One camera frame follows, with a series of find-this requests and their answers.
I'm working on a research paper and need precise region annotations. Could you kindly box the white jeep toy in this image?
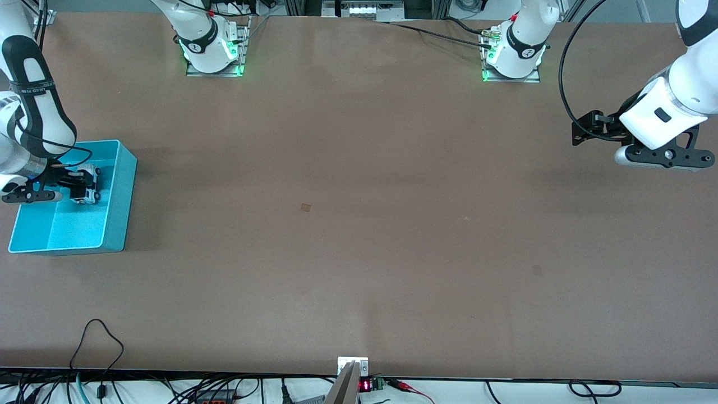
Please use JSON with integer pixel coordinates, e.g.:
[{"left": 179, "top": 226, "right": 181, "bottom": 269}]
[{"left": 73, "top": 166, "right": 103, "bottom": 205}]

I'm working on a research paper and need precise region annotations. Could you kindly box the turquoise plastic bin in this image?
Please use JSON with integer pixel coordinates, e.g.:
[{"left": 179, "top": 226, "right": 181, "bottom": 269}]
[{"left": 8, "top": 139, "right": 138, "bottom": 257}]

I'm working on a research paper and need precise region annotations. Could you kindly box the lit silver control box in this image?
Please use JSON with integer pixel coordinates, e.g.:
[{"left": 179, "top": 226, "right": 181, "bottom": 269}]
[{"left": 321, "top": 0, "right": 406, "bottom": 22}]

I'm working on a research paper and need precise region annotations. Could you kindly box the white mounting plate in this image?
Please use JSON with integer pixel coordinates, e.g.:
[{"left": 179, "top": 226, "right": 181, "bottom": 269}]
[{"left": 337, "top": 357, "right": 369, "bottom": 377}]

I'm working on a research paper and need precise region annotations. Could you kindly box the grey aluminium bar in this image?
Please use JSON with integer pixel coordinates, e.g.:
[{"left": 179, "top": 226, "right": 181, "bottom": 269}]
[{"left": 324, "top": 362, "right": 361, "bottom": 404}]

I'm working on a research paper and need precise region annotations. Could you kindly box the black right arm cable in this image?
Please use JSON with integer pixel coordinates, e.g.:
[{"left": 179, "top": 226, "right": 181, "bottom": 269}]
[{"left": 16, "top": 107, "right": 94, "bottom": 169}]

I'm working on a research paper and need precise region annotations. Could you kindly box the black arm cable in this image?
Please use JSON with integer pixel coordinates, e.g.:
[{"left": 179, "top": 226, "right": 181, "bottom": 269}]
[
  {"left": 558, "top": 0, "right": 626, "bottom": 142},
  {"left": 16, "top": 107, "right": 94, "bottom": 169}
]

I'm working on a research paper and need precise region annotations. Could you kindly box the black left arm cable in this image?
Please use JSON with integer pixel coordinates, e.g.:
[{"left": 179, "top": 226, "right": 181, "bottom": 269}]
[{"left": 558, "top": 0, "right": 626, "bottom": 142}]

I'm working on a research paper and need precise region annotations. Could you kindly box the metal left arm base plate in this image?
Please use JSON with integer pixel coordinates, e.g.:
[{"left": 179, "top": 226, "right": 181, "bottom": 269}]
[{"left": 481, "top": 28, "right": 542, "bottom": 84}]

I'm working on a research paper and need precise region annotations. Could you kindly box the thin black looped cable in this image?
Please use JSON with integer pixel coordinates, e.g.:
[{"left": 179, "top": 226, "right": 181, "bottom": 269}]
[{"left": 70, "top": 319, "right": 125, "bottom": 400}]

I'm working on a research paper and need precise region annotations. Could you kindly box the long black base cable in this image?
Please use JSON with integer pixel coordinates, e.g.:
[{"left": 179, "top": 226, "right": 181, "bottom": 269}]
[{"left": 387, "top": 17, "right": 497, "bottom": 51}]

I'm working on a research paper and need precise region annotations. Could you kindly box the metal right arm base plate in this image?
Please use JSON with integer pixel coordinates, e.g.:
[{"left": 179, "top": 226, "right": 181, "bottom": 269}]
[{"left": 186, "top": 16, "right": 250, "bottom": 77}]

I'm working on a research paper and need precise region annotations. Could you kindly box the black coiled cable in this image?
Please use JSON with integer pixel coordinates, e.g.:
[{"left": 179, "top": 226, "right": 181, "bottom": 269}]
[{"left": 568, "top": 380, "right": 622, "bottom": 399}]

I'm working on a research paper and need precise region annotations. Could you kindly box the red clip lead wire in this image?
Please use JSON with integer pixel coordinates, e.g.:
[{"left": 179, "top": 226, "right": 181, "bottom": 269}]
[{"left": 386, "top": 379, "right": 435, "bottom": 404}]

